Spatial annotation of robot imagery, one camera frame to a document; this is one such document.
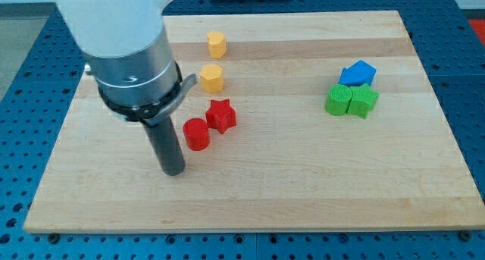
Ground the black clamp ring with lever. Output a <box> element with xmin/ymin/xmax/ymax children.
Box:
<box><xmin>98</xmin><ymin>74</ymin><xmax>197</xmax><ymax>127</ymax></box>

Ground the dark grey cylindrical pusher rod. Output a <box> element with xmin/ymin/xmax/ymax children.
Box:
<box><xmin>143</xmin><ymin>117</ymin><xmax>186</xmax><ymax>176</ymax></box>

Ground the red cylinder block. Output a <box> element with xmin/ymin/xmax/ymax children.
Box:
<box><xmin>183</xmin><ymin>117</ymin><xmax>211</xmax><ymax>151</ymax></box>

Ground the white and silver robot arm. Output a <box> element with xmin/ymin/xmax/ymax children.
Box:
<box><xmin>54</xmin><ymin>0</ymin><xmax>196</xmax><ymax>176</ymax></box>

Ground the red star block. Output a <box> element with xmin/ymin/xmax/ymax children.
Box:
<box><xmin>205</xmin><ymin>99</ymin><xmax>236</xmax><ymax>134</ymax></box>

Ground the green star block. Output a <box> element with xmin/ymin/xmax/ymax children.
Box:
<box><xmin>346</xmin><ymin>83</ymin><xmax>379</xmax><ymax>119</ymax></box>

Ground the yellow hexagon block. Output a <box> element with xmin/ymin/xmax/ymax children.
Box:
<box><xmin>199</xmin><ymin>64</ymin><xmax>224</xmax><ymax>94</ymax></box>

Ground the yellow heart block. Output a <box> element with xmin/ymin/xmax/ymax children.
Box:
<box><xmin>207</xmin><ymin>31</ymin><xmax>227</xmax><ymax>59</ymax></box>

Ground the light wooden board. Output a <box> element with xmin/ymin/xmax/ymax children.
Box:
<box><xmin>24</xmin><ymin>11</ymin><xmax>484</xmax><ymax>234</ymax></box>

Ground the green cylinder block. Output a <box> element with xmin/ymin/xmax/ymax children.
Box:
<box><xmin>324</xmin><ymin>84</ymin><xmax>353</xmax><ymax>116</ymax></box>

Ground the blue pentagon arrow block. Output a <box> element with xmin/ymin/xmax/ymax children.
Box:
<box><xmin>339</xmin><ymin>61</ymin><xmax>377</xmax><ymax>86</ymax></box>

